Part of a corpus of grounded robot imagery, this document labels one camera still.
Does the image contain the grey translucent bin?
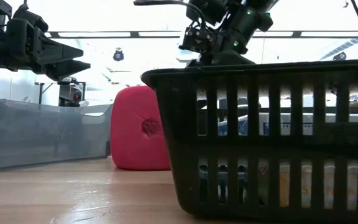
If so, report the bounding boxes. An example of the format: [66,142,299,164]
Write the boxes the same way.
[0,79,113,172]

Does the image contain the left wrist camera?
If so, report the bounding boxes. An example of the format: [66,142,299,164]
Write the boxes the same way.
[12,2,49,32]

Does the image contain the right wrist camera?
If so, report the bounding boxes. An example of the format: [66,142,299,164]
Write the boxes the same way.
[178,26,222,53]

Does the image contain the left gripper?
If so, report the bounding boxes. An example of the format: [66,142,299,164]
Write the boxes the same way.
[6,17,91,82]

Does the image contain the black slotted basket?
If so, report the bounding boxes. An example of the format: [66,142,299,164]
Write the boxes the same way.
[141,58,358,224]

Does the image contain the person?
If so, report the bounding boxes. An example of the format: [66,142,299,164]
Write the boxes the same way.
[71,90,83,107]

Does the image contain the white background counter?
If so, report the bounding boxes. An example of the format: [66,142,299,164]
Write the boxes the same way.
[259,112,358,136]

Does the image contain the white blue small box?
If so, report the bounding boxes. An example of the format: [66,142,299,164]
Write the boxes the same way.
[218,115,249,136]

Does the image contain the ceiling light bar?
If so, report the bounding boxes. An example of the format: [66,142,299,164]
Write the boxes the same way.
[47,30,358,39]

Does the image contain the pink foam die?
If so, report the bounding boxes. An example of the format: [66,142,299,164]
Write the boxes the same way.
[109,85,171,171]

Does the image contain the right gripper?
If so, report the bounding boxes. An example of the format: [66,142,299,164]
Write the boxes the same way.
[186,49,256,67]

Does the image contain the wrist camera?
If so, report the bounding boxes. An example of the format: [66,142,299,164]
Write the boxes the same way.
[178,26,222,53]
[12,2,49,32]

